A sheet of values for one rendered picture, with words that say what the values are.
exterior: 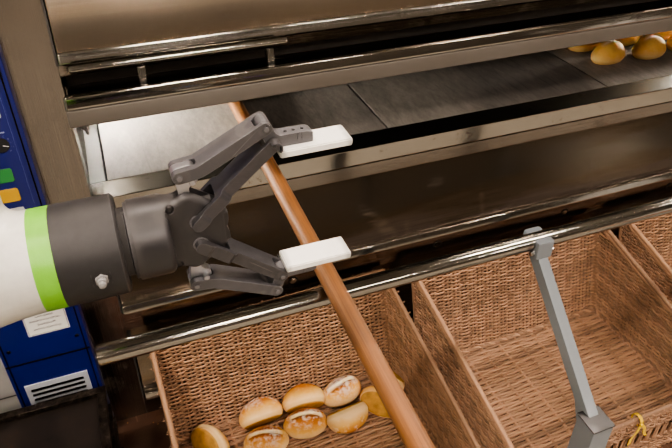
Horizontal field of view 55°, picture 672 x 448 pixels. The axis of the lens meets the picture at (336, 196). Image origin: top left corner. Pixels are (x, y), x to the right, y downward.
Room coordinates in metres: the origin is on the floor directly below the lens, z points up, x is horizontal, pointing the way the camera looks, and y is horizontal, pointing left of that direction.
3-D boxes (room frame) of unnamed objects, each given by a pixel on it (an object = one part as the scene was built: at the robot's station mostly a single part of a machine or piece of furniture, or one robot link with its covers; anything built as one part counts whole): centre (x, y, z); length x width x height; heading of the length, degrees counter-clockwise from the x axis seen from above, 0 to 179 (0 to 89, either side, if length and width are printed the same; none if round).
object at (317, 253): (0.53, 0.02, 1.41); 0.07 x 0.03 x 0.01; 111
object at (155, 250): (0.48, 0.15, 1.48); 0.09 x 0.07 x 0.08; 111
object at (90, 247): (0.46, 0.22, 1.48); 0.12 x 0.06 x 0.09; 21
